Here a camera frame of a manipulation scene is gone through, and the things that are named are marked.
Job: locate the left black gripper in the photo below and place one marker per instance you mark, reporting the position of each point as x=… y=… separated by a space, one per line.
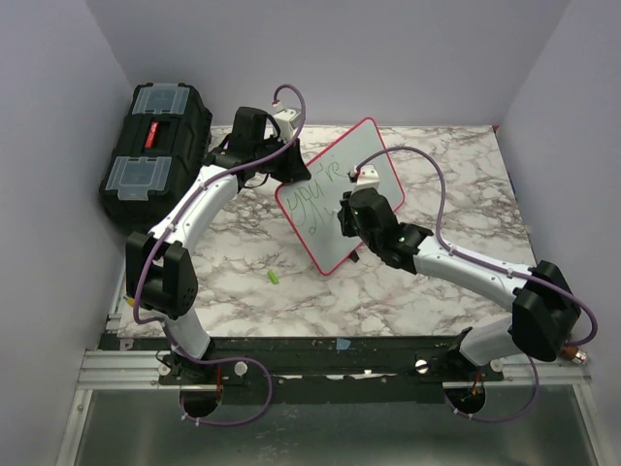
x=295 y=169

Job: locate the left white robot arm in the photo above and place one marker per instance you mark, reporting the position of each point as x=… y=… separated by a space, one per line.
x=160 y=277

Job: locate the aluminium extrusion frame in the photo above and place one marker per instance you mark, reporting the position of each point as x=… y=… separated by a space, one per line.
x=541 y=416

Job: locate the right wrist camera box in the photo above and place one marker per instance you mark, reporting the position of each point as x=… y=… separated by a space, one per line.
x=365 y=177

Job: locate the black plastic toolbox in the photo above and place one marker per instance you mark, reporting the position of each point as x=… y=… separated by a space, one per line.
x=157 y=157

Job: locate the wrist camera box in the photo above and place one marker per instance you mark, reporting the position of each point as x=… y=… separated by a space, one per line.
x=287 y=121
x=365 y=177

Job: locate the right cable metal connector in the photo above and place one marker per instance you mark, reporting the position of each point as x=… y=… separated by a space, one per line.
x=574 y=354

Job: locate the blue tape piece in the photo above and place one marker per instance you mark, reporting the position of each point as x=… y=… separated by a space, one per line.
x=342 y=344

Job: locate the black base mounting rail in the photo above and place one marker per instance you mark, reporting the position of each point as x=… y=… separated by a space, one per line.
x=309 y=370

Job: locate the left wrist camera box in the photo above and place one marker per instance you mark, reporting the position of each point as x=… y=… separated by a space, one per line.
x=287 y=121

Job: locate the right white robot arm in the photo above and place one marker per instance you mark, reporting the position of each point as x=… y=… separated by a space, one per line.
x=541 y=314

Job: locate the pink-framed whiteboard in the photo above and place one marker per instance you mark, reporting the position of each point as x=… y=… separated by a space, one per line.
x=312 y=207

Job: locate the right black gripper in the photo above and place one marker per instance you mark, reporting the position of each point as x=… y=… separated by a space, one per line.
x=343 y=216

